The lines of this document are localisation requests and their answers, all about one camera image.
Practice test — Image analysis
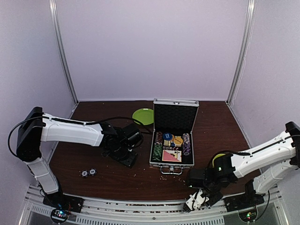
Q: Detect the orange big blind button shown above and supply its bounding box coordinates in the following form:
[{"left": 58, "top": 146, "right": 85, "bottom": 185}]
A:
[{"left": 164, "top": 140, "right": 173, "bottom": 147}]

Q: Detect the red card deck box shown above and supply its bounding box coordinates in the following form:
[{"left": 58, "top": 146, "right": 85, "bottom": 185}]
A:
[{"left": 162, "top": 150, "right": 182, "bottom": 162}]

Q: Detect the blue small blind button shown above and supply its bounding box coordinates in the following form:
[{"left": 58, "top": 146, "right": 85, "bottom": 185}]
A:
[{"left": 163, "top": 133, "right": 173, "bottom": 141}]

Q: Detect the aluminium poker case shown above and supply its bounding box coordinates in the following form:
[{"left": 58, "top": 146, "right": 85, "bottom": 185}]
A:
[{"left": 149, "top": 98, "right": 199, "bottom": 176}]

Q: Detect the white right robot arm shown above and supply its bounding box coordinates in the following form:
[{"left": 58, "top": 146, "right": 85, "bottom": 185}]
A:
[{"left": 184, "top": 121, "right": 300, "bottom": 211}]

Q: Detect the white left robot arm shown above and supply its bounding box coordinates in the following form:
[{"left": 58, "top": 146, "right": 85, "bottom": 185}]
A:
[{"left": 8, "top": 106, "right": 143, "bottom": 208}]

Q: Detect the dark poker chip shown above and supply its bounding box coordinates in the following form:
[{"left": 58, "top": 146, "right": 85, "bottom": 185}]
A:
[
  {"left": 89, "top": 168, "right": 97, "bottom": 176},
  {"left": 80, "top": 170, "right": 89, "bottom": 178}
]

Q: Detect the green poker chip stack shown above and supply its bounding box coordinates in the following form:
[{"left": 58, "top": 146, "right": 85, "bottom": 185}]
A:
[{"left": 152, "top": 143, "right": 162, "bottom": 161}]

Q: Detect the green bowl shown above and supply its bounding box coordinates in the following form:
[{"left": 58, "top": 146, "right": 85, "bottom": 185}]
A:
[{"left": 212, "top": 153, "right": 227, "bottom": 168}]

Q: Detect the red-black poker chip stack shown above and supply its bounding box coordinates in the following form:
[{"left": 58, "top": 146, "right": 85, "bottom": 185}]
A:
[{"left": 155, "top": 132, "right": 163, "bottom": 145}]

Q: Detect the dark poker chip leftmost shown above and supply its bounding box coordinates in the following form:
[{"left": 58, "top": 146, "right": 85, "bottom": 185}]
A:
[{"left": 80, "top": 170, "right": 89, "bottom": 178}]

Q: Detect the green plate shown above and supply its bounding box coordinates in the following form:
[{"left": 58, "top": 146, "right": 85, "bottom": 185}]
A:
[{"left": 132, "top": 108, "right": 154, "bottom": 126}]

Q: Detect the row of red dice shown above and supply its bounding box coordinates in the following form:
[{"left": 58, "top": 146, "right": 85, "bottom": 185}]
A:
[{"left": 163, "top": 146, "right": 181, "bottom": 151}]

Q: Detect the purple poker chip stack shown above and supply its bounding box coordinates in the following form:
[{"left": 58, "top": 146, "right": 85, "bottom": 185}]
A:
[{"left": 182, "top": 133, "right": 191, "bottom": 156}]

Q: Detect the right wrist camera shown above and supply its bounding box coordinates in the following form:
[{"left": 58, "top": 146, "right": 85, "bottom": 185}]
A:
[{"left": 182, "top": 189, "right": 209, "bottom": 213}]

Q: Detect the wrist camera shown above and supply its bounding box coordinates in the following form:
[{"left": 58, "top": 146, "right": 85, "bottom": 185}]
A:
[
  {"left": 123, "top": 123, "right": 143, "bottom": 150},
  {"left": 182, "top": 189, "right": 209, "bottom": 213}
]

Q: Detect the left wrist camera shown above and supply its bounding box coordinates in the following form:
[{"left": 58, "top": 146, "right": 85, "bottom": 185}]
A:
[{"left": 123, "top": 123, "right": 143, "bottom": 150}]

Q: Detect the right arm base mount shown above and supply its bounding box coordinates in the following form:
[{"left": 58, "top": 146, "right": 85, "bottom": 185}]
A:
[{"left": 224, "top": 193, "right": 264, "bottom": 212}]

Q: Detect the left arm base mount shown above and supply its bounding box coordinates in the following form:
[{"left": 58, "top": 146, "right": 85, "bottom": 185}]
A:
[{"left": 43, "top": 192, "right": 84, "bottom": 213}]

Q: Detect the aluminium front rail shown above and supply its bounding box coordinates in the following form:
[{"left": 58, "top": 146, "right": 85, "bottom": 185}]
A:
[{"left": 17, "top": 186, "right": 292, "bottom": 225}]

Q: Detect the aluminium corner post right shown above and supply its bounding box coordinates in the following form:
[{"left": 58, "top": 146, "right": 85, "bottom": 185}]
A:
[{"left": 227, "top": 0, "right": 256, "bottom": 106}]

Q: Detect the aluminium corner post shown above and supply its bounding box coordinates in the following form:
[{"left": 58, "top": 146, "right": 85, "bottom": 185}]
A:
[
  {"left": 49, "top": 0, "right": 79, "bottom": 105},
  {"left": 227, "top": 0, "right": 256, "bottom": 106}
]

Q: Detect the aluminium corner post left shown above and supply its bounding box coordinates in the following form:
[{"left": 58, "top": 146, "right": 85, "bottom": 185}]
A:
[{"left": 49, "top": 0, "right": 79, "bottom": 105}]

